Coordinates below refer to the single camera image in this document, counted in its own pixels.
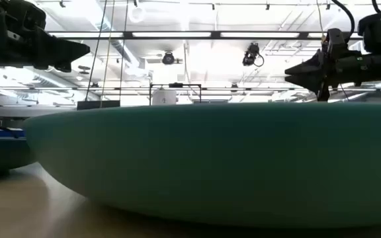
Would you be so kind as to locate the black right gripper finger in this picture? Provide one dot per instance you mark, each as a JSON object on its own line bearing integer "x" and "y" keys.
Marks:
{"x": 309, "y": 82}
{"x": 309, "y": 68}

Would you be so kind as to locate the blue plastic plate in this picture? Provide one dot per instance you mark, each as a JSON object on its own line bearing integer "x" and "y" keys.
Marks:
{"x": 2, "y": 153}

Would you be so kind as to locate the green plastic plate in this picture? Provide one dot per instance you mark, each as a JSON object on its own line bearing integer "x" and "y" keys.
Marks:
{"x": 210, "y": 158}

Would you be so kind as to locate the dark round ceiling fixture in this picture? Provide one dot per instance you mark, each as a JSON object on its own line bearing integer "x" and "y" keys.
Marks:
{"x": 84, "y": 67}

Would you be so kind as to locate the black monitor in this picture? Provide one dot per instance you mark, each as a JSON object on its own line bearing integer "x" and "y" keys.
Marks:
{"x": 98, "y": 105}

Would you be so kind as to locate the blue storage bin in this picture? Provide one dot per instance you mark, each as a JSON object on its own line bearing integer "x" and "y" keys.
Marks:
{"x": 5, "y": 133}

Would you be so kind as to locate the black overhead beam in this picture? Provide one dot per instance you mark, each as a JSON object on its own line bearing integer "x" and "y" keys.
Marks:
{"x": 215, "y": 34}

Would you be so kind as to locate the white cabinet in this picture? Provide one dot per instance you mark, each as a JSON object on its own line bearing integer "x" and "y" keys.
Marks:
{"x": 164, "y": 97}

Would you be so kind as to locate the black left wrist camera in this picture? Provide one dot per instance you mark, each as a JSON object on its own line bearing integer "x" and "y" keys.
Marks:
{"x": 12, "y": 13}

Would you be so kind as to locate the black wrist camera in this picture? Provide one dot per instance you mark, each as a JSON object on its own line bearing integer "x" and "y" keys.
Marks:
{"x": 12, "y": 13}
{"x": 380, "y": 31}

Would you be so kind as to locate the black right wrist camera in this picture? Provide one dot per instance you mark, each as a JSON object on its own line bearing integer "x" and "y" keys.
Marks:
{"x": 380, "y": 31}

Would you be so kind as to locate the small black ceiling camera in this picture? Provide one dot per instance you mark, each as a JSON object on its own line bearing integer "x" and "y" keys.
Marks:
{"x": 233, "y": 87}

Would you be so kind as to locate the thin overhead rail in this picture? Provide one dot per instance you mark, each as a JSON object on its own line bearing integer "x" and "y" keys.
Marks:
{"x": 227, "y": 89}

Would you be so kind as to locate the round black ceiling camera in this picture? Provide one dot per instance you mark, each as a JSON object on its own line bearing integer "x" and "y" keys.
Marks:
{"x": 168, "y": 58}

